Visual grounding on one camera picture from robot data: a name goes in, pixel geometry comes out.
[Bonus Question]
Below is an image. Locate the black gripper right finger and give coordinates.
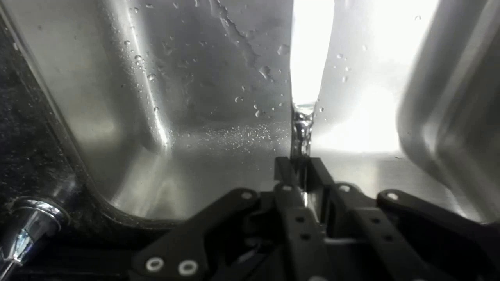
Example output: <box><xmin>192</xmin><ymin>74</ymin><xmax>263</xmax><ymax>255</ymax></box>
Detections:
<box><xmin>311</xmin><ymin>158</ymin><xmax>500</xmax><ymax>281</ymax></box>

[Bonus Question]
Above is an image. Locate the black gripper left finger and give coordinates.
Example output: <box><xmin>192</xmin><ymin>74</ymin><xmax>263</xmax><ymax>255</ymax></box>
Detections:
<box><xmin>128</xmin><ymin>157</ymin><xmax>328</xmax><ymax>281</ymax></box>

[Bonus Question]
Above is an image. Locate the stainless steel sink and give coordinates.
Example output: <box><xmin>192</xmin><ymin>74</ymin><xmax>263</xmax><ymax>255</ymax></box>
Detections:
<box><xmin>2</xmin><ymin>0</ymin><xmax>499</xmax><ymax>224</ymax></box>

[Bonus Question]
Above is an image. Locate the chrome sink faucet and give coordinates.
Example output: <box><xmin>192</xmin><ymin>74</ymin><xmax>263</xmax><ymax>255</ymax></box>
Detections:
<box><xmin>0</xmin><ymin>198</ymin><xmax>69</xmax><ymax>281</ymax></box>

